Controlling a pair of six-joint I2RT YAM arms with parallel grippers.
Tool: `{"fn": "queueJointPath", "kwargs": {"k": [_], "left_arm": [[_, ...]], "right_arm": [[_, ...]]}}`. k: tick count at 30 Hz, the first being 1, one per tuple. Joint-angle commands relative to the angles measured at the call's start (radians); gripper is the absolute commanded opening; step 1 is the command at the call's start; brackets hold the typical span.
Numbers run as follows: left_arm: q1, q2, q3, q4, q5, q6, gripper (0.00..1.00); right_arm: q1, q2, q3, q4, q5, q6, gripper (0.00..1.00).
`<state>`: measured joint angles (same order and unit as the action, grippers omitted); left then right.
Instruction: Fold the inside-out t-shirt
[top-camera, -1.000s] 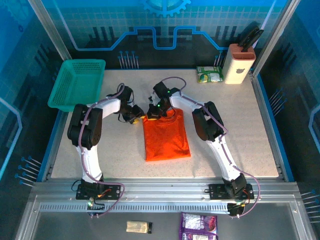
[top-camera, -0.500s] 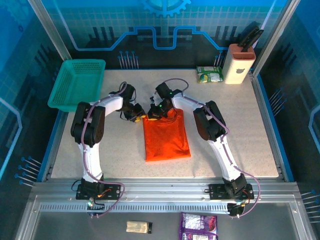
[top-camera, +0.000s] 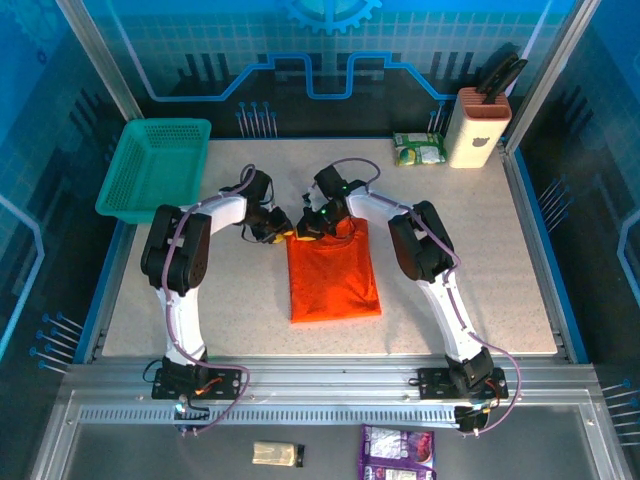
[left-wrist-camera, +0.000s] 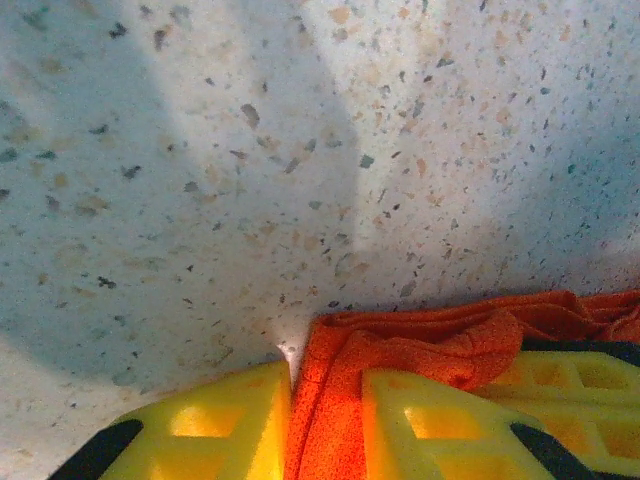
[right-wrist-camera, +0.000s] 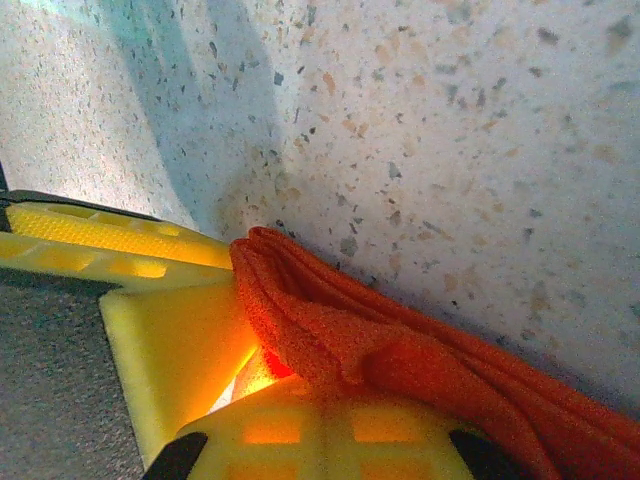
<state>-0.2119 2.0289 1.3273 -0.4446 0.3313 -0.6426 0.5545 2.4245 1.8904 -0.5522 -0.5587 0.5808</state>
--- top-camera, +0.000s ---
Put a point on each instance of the orange t-shirt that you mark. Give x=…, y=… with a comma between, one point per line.
x=332, y=275

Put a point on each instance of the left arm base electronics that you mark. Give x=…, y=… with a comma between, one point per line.
x=190, y=412

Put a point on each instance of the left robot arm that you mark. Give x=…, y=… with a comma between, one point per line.
x=175, y=260

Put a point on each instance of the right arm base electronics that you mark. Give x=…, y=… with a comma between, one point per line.
x=472, y=417

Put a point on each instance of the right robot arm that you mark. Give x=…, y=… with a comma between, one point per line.
x=425, y=240

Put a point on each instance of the green snack packet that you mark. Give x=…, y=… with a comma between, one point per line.
x=419, y=149

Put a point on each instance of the green plastic basket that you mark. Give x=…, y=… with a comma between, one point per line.
x=150, y=170

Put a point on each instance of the beige knife block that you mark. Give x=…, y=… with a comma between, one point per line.
x=472, y=135

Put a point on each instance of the tan wrapped bar packet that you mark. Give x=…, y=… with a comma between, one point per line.
x=275, y=454

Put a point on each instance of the purple snack packet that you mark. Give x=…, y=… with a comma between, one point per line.
x=395, y=452

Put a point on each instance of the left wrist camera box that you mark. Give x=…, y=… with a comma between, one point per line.
x=260, y=185

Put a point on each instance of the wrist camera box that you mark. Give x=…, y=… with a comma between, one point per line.
x=327, y=181
x=260, y=185

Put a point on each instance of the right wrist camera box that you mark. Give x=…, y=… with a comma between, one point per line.
x=327, y=181

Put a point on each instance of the aluminium front frame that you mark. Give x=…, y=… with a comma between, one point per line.
x=325, y=380

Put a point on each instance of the aluminium side rail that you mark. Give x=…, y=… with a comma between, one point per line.
x=515, y=175
x=116, y=245

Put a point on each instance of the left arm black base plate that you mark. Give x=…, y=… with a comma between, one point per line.
x=225, y=384

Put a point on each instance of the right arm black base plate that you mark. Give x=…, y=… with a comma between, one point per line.
x=435, y=384

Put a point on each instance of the aluminium corner post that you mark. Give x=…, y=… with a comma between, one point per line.
x=100, y=60
x=550, y=65

